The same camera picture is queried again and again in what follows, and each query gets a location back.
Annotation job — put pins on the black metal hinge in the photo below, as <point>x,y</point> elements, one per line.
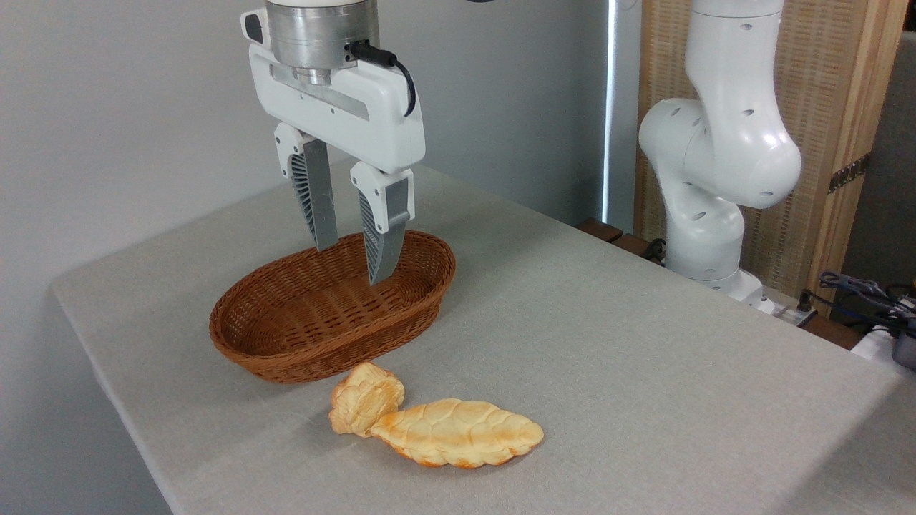
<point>850,173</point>

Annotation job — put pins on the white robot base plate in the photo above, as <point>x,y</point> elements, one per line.
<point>783,309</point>

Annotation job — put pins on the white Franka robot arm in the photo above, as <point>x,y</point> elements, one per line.
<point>719,143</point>

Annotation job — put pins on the brown oval wicker basket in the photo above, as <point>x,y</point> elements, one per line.
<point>286,343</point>

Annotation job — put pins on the grey tablecloth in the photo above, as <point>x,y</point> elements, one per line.
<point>608,372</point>

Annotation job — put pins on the small round bread piece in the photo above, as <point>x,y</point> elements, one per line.
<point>365,400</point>

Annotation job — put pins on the long braided bread loaf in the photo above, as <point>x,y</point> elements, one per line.
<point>458,433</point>

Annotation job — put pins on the wooden woven screen panel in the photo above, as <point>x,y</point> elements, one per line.
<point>823,71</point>

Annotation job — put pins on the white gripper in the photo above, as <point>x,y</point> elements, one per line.
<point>372,114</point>

